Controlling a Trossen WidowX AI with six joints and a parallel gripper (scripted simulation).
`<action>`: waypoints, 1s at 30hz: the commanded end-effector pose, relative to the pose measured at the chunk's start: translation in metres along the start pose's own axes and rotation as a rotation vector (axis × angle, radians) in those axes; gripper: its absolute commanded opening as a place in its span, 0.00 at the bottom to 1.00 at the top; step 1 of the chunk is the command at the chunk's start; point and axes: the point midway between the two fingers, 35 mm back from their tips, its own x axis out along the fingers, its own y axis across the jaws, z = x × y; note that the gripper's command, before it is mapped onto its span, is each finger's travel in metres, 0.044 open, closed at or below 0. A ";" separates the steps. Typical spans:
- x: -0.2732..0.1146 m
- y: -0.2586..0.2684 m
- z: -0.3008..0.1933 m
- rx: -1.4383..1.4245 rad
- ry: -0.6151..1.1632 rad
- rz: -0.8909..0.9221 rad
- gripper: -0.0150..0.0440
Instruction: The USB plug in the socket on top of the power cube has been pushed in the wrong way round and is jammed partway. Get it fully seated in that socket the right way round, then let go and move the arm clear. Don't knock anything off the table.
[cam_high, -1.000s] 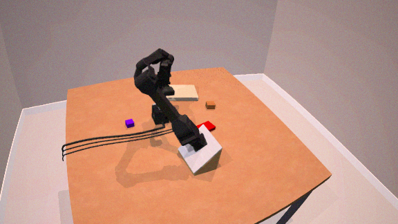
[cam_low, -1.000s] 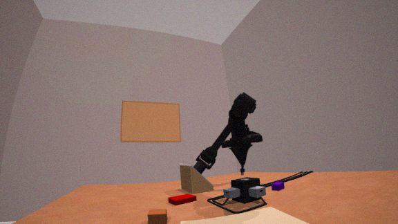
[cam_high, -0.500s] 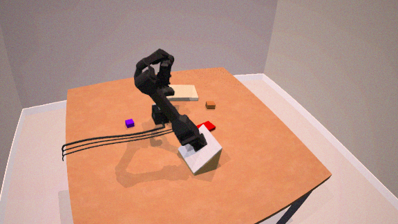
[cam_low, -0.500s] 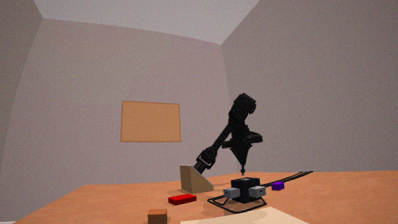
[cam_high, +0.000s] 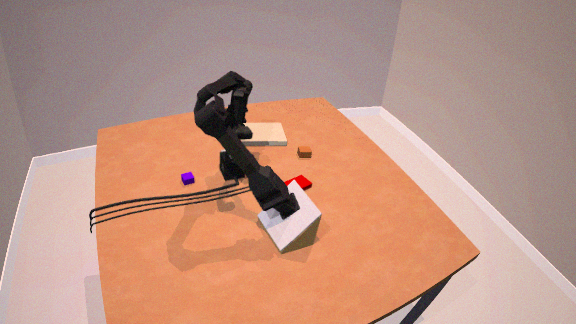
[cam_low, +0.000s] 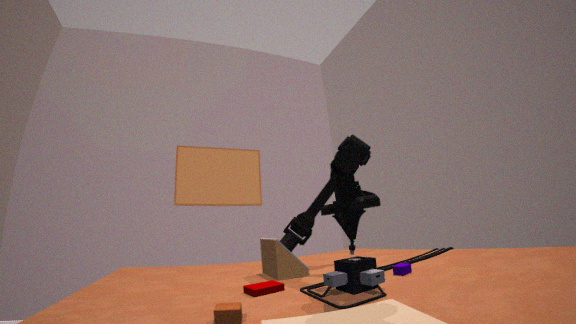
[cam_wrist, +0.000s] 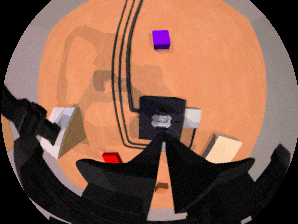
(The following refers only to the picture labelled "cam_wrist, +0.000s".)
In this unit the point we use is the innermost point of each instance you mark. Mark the small purple cube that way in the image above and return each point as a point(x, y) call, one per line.
point(161, 39)

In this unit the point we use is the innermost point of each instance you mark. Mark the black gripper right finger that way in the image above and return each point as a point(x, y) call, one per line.
point(191, 176)

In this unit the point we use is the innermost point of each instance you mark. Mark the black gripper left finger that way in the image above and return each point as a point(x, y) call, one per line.
point(137, 176)

